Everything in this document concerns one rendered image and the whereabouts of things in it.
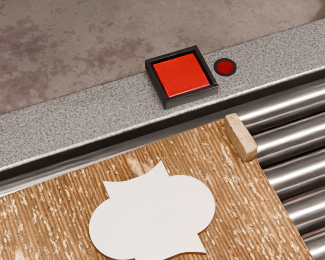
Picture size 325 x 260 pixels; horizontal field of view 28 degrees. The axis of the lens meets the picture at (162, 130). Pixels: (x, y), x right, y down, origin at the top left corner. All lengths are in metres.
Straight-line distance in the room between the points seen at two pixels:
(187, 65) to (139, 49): 1.24
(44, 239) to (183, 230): 0.15
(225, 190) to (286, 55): 0.24
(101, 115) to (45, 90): 1.20
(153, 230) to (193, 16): 1.54
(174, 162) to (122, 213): 0.09
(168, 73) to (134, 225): 0.23
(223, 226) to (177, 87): 0.21
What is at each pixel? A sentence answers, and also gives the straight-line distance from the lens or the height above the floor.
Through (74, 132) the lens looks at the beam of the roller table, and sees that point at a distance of 0.83.
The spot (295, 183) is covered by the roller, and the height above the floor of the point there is 0.91.
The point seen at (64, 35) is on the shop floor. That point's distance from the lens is 2.17.
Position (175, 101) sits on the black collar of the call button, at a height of 0.93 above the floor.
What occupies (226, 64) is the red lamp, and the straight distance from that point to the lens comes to 0.90.
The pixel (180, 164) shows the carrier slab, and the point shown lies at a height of 0.94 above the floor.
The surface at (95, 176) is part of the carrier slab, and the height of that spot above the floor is 0.94.
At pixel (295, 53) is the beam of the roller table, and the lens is 0.92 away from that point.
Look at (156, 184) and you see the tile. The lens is 0.75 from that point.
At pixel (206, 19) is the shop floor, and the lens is 2.20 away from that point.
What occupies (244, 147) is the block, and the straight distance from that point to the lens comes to 0.76.
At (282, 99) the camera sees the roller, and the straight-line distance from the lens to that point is 0.86.
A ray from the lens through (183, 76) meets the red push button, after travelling 0.86.
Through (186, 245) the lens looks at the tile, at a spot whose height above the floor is 0.94.
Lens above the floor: 1.61
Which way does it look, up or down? 57 degrees down
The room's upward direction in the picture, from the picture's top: 1 degrees clockwise
